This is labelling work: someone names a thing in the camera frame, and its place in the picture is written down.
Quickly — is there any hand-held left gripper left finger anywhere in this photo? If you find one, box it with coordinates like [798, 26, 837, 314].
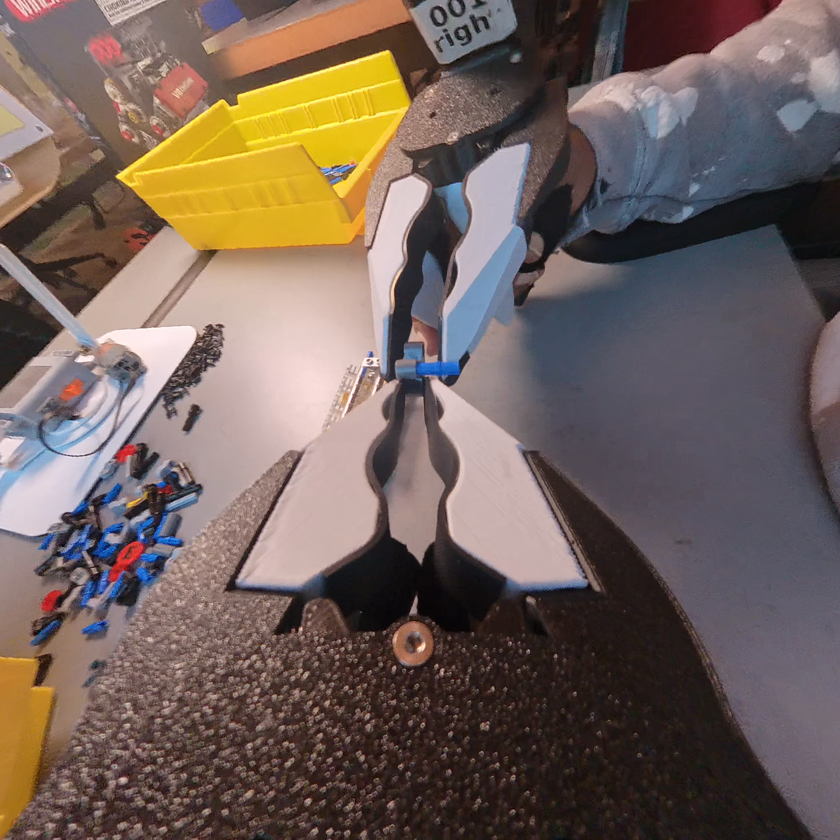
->
[234, 381, 421, 618]

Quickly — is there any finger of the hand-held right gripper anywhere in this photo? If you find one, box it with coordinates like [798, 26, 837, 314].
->
[365, 175, 434, 364]
[437, 142, 532, 364]

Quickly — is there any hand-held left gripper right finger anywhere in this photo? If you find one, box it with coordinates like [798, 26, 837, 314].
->
[420, 381, 592, 615]

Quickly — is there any small grey angled beam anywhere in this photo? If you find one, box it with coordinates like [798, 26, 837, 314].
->
[394, 342, 434, 389]

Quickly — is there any transparent brick engine model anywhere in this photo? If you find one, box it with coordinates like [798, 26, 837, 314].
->
[326, 361, 388, 427]

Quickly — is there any person's right forearm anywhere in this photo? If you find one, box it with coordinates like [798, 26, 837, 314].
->
[565, 0, 840, 244]

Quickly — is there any grey desk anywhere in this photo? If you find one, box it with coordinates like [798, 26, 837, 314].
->
[0, 217, 840, 840]

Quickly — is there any heap of black pins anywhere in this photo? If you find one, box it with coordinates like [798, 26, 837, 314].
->
[158, 322, 227, 401]

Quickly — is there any pile of mixed brick parts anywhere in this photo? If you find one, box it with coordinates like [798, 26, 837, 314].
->
[29, 444, 204, 651]

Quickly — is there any white book stand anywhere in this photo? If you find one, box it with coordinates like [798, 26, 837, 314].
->
[0, 132, 198, 539]

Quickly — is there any red rounded object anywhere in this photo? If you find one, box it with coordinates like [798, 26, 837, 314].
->
[624, 0, 788, 73]

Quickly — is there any small grey motor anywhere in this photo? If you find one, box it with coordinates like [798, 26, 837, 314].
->
[99, 344, 148, 388]

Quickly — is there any colourful printed box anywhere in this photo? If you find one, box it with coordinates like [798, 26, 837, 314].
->
[0, 0, 211, 158]

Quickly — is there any black cable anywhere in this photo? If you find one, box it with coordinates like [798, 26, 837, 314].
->
[37, 401, 139, 460]

